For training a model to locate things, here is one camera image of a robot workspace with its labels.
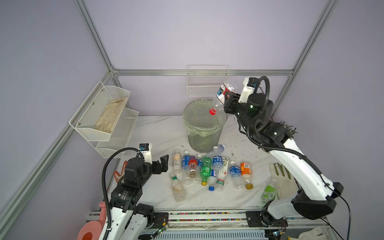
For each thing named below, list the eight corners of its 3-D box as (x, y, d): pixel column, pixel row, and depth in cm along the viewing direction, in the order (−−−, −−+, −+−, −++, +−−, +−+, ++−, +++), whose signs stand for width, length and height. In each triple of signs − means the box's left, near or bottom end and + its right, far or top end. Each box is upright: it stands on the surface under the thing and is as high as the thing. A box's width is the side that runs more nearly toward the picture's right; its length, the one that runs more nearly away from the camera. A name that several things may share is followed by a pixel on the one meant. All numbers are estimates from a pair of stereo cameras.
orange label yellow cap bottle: (242, 189, 85) (244, 186, 82) (237, 164, 95) (239, 161, 92) (254, 189, 85) (257, 186, 82) (248, 164, 95) (250, 161, 92)
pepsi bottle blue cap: (206, 190, 84) (207, 184, 77) (208, 169, 93) (210, 162, 85) (215, 192, 84) (216, 186, 76) (216, 170, 92) (218, 163, 85)
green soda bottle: (198, 186, 84) (198, 181, 78) (202, 162, 94) (202, 156, 88) (208, 188, 84) (209, 183, 77) (211, 163, 94) (212, 157, 87)
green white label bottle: (214, 190, 85) (215, 187, 80) (218, 173, 91) (219, 169, 87) (222, 193, 84) (223, 190, 79) (225, 175, 90) (227, 171, 86)
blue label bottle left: (182, 172, 91) (181, 168, 86) (183, 154, 100) (182, 148, 94) (190, 172, 91) (189, 168, 86) (190, 154, 100) (190, 148, 94)
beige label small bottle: (172, 170, 91) (171, 168, 88) (174, 152, 99) (173, 149, 96) (180, 170, 91) (180, 168, 88) (181, 152, 99) (181, 149, 96)
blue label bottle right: (231, 188, 86) (233, 185, 81) (227, 164, 96) (229, 160, 91) (242, 188, 86) (245, 185, 81) (237, 164, 96) (239, 160, 91)
